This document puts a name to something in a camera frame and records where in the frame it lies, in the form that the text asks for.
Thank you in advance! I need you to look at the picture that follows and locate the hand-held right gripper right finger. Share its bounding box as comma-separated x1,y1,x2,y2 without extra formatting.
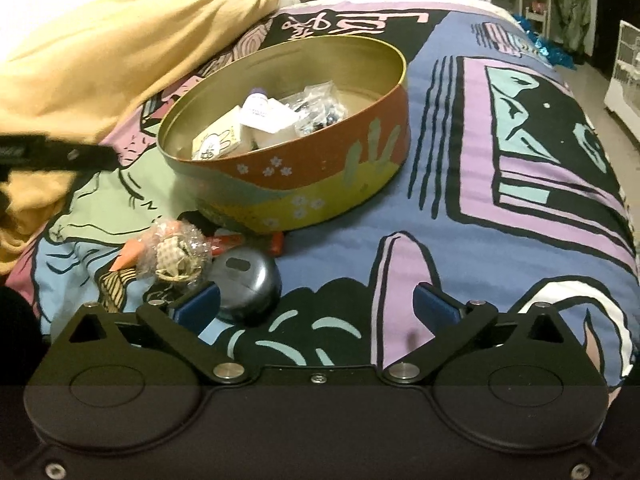
382,282,571,386

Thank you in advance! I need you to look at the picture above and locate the printed blanket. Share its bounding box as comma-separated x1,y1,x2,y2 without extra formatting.
0,0,640,391

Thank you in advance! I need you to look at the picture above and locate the white bottle purple cap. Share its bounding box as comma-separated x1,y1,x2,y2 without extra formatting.
240,87,296,133

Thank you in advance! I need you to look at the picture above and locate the white wire pet cage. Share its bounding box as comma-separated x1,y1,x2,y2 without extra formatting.
604,20,640,133

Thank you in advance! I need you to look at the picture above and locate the green hanging jacket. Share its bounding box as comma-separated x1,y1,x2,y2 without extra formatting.
557,0,592,53

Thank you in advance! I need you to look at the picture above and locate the round painted tin container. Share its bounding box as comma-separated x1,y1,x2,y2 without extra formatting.
156,36,412,235

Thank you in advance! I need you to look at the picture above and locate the yellow fleece blanket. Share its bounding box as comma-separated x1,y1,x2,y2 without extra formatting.
0,0,281,276

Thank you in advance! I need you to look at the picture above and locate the clear bag with white contents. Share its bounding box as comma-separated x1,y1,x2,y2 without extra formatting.
292,81,349,136

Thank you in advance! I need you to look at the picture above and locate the dark grey round case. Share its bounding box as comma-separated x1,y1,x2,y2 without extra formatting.
206,247,282,325

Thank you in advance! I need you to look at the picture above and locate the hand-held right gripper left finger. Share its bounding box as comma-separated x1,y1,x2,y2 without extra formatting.
65,282,248,386

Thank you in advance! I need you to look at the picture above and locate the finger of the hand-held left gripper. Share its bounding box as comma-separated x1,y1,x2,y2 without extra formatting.
42,140,118,171

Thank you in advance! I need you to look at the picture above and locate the red orange tube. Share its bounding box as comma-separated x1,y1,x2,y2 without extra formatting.
210,232,286,257

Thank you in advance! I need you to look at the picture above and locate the rabbit print tissue pack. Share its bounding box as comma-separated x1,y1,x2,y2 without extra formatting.
191,106,251,161

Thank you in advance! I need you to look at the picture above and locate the orange packet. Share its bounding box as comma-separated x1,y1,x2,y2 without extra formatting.
111,237,146,271

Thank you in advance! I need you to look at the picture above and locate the clear bag with orange contents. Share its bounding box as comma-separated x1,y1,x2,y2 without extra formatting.
135,217,213,286

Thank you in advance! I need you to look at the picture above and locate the blue plastic bag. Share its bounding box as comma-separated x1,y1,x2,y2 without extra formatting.
515,15,576,68

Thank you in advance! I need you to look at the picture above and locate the dark cloth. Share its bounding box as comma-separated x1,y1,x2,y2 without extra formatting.
0,285,51,376

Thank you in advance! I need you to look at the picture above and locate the white pink tissue pack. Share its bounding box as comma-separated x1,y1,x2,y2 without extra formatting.
250,122,307,151

